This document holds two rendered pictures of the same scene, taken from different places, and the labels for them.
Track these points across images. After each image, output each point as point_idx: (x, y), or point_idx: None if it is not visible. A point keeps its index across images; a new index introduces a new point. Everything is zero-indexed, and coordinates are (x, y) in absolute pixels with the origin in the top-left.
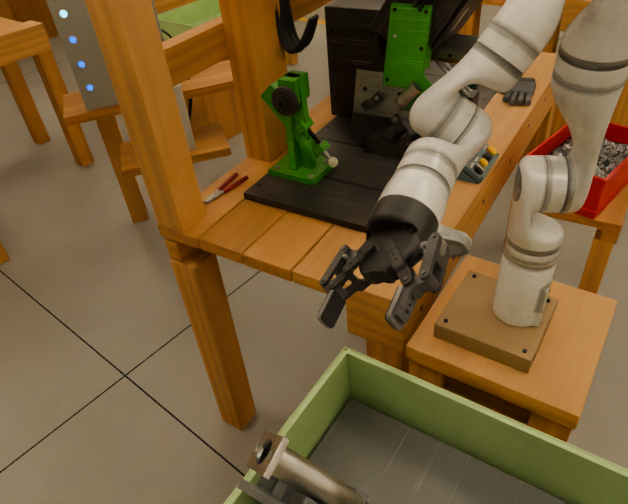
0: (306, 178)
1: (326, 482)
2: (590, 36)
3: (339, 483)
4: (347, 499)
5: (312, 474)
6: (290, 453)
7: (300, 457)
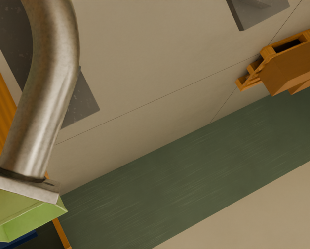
0: None
1: (70, 93)
2: None
3: (70, 65)
4: (79, 45)
5: (61, 119)
6: (40, 161)
7: (43, 142)
